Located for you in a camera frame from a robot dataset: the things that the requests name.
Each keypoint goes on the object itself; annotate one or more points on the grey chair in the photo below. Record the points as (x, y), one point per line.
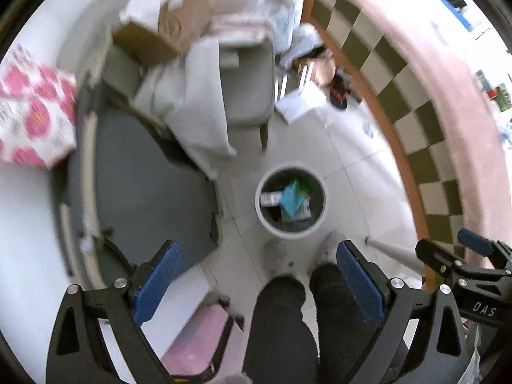
(248, 84)

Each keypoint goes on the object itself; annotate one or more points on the person's dark trousers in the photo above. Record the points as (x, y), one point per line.
(280, 328)

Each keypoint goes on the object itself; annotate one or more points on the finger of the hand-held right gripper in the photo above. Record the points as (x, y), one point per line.
(438, 258)
(476, 241)

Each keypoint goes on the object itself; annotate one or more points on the pink floral box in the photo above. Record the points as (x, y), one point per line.
(36, 108)

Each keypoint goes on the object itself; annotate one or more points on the white fuzzy slipper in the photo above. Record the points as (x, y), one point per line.
(276, 258)
(330, 250)

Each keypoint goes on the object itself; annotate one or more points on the table with pink cloth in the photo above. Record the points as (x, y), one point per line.
(424, 48)

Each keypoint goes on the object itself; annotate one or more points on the white draped cloth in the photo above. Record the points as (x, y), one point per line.
(196, 112)

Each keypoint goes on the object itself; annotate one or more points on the white round trash bin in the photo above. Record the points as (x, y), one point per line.
(266, 228)

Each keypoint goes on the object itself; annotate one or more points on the white table leg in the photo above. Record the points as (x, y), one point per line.
(396, 254)

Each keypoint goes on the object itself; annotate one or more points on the green and blue packet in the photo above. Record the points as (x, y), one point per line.
(292, 199)

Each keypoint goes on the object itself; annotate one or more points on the pink flat case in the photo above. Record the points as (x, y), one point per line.
(196, 340)

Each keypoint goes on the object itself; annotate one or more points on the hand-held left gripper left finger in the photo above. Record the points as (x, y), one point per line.
(158, 280)

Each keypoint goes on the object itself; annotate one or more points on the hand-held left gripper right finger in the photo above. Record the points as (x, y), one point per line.
(360, 280)

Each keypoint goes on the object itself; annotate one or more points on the brown cardboard box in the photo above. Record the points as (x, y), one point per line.
(172, 24)

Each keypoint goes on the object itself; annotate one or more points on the white paper sheets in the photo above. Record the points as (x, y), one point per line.
(300, 102)

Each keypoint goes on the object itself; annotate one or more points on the dark grey round panel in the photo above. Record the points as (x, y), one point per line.
(148, 192)

